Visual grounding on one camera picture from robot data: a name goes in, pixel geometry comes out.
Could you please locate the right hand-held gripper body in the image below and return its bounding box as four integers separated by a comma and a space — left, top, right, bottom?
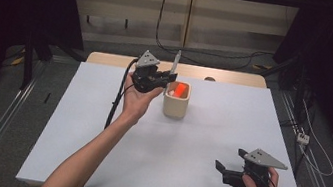
220, 143, 292, 187

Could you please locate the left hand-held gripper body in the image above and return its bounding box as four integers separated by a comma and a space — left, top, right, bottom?
129, 47, 167, 96

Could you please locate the orange highlighter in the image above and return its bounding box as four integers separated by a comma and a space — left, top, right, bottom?
172, 81, 189, 101

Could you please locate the silver pen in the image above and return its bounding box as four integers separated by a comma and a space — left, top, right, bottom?
168, 48, 183, 79

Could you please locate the beige square pen holder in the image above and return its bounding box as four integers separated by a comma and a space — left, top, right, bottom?
160, 78, 193, 122

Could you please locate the person's left hand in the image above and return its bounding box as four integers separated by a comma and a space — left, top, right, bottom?
118, 71, 167, 129

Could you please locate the white power strip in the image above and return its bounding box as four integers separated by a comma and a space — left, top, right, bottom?
295, 132, 312, 147

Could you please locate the wooden desk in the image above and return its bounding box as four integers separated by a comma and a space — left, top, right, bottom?
85, 47, 269, 92

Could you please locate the white table board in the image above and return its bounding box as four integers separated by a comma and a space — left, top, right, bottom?
14, 51, 327, 187

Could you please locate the wooden shelf unit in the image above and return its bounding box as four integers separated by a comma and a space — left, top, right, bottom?
55, 0, 306, 75

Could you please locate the small black floor strip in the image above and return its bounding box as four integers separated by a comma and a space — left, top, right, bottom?
42, 92, 52, 105

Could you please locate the black stand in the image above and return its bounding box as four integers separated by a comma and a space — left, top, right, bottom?
15, 26, 90, 100

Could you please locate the left hand-held gripper black cable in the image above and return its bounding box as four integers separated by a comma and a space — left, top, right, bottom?
103, 54, 141, 134

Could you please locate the long black hanging cable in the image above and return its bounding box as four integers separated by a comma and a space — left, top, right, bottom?
151, 0, 282, 78

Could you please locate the thin white cable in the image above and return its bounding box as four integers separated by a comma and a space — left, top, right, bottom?
290, 97, 333, 179

